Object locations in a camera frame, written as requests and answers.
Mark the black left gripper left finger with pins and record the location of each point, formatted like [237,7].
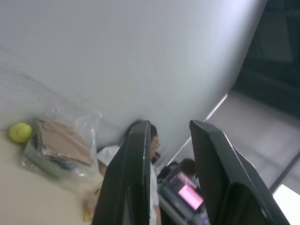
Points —
[127,178]

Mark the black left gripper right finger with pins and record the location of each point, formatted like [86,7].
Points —
[225,178]

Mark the person in white shirt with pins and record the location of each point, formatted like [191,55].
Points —
[153,187]

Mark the person with dark hair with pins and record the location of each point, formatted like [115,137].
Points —
[189,167]

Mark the laptop with pink screen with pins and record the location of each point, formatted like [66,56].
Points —
[187,197]

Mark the small yellow and red item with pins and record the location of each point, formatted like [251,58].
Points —
[90,206]

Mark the clear plastic bag with cardboard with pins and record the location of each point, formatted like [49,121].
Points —
[63,150]

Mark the yellow tennis ball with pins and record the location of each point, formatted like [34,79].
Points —
[20,132]

